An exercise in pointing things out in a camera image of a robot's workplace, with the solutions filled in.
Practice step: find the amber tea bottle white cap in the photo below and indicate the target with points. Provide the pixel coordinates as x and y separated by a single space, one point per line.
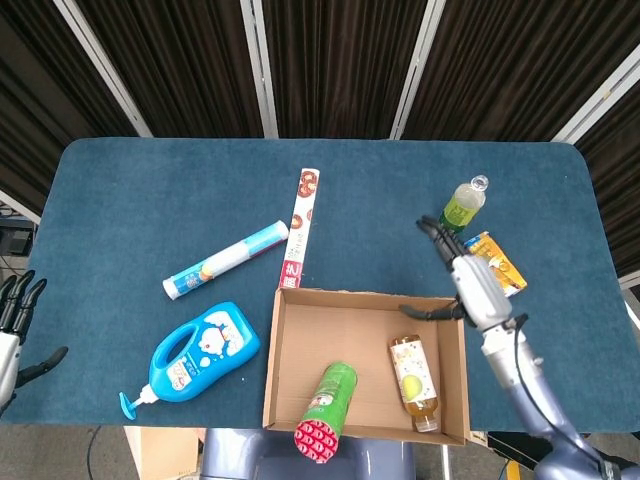
412 380

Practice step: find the dark pleated partition panel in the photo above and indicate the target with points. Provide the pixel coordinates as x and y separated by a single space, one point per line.
620 175
40 100
510 65
340 65
190 65

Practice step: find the blue cartoon pump bottle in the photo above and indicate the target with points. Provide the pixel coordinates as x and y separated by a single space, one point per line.
210 350

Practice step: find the green chip can red base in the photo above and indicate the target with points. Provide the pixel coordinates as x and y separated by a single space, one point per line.
330 400

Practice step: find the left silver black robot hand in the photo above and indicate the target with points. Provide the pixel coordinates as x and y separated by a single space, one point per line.
15 305

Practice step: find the white partition post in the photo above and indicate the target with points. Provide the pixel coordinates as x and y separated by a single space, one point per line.
20 207
260 70
104 70
416 70
600 103
631 281

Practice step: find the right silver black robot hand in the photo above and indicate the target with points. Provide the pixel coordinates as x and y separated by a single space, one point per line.
480 295

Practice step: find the blue felt table cover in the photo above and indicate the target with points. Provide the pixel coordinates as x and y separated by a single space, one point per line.
150 200

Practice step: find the orange yellow snack packet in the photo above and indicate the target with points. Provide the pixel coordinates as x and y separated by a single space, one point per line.
505 270

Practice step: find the long white food-print box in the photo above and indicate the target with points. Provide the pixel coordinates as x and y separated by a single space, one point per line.
300 225

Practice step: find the open brown cardboard box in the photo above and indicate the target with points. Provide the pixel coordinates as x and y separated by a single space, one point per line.
350 340

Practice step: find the plastic bag roll blue label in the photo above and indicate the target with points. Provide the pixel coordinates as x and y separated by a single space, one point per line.
225 260

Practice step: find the blue-grey robot torso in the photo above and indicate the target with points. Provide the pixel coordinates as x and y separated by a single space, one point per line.
240 455

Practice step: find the white table leg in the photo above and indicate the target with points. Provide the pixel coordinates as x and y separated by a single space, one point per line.
445 462

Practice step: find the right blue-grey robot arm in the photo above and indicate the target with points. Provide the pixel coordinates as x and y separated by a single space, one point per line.
520 370

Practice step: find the capless green label tea bottle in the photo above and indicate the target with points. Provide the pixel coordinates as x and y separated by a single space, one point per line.
465 205

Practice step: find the black equipment beside table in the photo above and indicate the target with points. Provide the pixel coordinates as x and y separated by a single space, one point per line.
15 240

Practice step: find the black floor equipment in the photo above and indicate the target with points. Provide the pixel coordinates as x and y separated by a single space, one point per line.
510 445

